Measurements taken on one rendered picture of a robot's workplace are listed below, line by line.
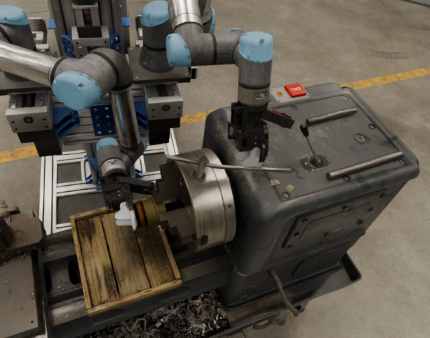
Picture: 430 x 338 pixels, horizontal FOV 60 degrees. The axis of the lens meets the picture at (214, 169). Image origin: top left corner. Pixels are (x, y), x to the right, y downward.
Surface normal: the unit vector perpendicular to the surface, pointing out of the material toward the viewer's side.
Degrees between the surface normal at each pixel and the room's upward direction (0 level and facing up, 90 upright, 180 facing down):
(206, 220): 55
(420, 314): 0
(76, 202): 0
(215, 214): 51
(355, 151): 0
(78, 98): 90
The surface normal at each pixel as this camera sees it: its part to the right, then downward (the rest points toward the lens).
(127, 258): 0.11, -0.62
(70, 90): -0.31, 0.71
